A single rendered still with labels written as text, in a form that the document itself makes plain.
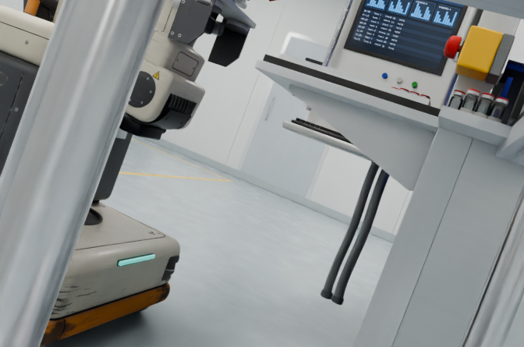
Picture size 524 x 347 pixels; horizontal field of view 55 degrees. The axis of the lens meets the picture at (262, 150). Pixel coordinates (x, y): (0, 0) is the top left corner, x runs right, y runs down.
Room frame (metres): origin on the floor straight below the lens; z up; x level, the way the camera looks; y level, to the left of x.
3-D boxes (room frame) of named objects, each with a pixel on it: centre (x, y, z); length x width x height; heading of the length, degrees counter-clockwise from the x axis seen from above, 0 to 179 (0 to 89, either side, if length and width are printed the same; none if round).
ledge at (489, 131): (0.86, -0.33, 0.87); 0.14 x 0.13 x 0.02; 70
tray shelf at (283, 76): (1.34, -0.27, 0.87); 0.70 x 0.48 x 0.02; 160
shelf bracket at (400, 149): (1.11, -0.17, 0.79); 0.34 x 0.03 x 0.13; 70
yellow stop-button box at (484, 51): (0.89, -0.30, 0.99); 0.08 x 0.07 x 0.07; 70
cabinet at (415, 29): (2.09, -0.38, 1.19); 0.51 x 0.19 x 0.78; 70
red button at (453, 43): (0.90, -0.26, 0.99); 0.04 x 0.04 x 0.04; 70
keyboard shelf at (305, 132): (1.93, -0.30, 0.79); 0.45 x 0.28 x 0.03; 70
